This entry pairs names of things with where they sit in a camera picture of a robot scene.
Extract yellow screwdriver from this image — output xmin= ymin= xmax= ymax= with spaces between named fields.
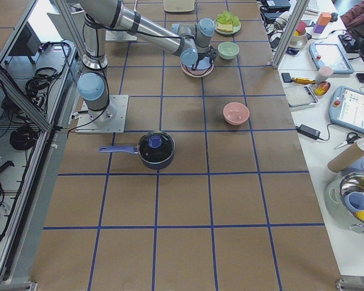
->
xmin=292 ymin=78 xmax=316 ymax=85

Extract teach pendant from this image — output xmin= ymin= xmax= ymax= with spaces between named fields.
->
xmin=308 ymin=42 xmax=354 ymax=75
xmin=329 ymin=86 xmax=364 ymax=134

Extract toy mango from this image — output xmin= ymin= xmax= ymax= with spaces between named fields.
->
xmin=314 ymin=81 xmax=331 ymax=96

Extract near teach pendant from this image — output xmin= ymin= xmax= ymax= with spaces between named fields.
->
xmin=329 ymin=86 xmax=364 ymax=134

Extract green bowl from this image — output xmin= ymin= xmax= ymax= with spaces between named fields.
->
xmin=217 ymin=42 xmax=240 ymax=60

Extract grey pot with handles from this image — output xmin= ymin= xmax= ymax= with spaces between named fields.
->
xmin=324 ymin=179 xmax=351 ymax=230

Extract pink bowl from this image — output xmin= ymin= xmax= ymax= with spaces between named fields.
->
xmin=223 ymin=102 xmax=250 ymax=125

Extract blue saucepan with lid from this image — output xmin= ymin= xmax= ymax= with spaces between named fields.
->
xmin=99 ymin=130 xmax=175 ymax=170

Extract cardboard tube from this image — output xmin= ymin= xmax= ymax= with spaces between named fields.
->
xmin=327 ymin=138 xmax=364 ymax=173

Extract white cup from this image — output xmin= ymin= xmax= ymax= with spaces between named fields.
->
xmin=315 ymin=65 xmax=334 ymax=84

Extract white bowl with fruit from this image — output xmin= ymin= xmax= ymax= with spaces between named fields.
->
xmin=289 ymin=21 xmax=308 ymax=49

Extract lettuce leaf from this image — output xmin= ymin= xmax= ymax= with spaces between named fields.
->
xmin=216 ymin=11 xmax=240 ymax=26

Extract bread slice on plate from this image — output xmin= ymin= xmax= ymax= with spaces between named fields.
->
xmin=217 ymin=22 xmax=233 ymax=33

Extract coloured toy blocks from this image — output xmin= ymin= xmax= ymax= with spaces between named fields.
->
xmin=312 ymin=12 xmax=331 ymax=34

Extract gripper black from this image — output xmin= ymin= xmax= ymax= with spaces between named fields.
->
xmin=195 ymin=45 xmax=217 ymax=65

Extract aluminium frame post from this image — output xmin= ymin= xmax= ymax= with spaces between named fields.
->
xmin=271 ymin=0 xmax=309 ymax=69

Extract green plate with food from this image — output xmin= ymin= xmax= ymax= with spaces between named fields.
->
xmin=215 ymin=11 xmax=240 ymax=33

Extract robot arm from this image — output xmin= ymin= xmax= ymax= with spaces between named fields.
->
xmin=55 ymin=1 xmax=217 ymax=124

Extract far teach pendant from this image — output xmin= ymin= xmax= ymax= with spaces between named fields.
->
xmin=308 ymin=42 xmax=354 ymax=75

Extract blue cup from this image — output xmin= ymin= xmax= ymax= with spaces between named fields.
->
xmin=343 ymin=192 xmax=364 ymax=213

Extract steel mixing bowl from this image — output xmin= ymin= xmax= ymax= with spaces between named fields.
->
xmin=339 ymin=172 xmax=364 ymax=234

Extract scissors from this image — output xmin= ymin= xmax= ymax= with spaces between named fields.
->
xmin=334 ymin=132 xmax=360 ymax=150

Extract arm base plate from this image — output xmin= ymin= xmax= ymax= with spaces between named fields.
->
xmin=106 ymin=30 xmax=137 ymax=42
xmin=75 ymin=95 xmax=129 ymax=134

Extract blue plate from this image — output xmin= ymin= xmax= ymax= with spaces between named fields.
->
xmin=181 ymin=57 xmax=213 ymax=75

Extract kitchen scale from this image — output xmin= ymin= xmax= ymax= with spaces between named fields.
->
xmin=284 ymin=85 xmax=319 ymax=110

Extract pink plate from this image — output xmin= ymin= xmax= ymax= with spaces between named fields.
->
xmin=181 ymin=58 xmax=214 ymax=78

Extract black power adapter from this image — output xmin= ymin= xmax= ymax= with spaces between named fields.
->
xmin=295 ymin=124 xmax=320 ymax=140

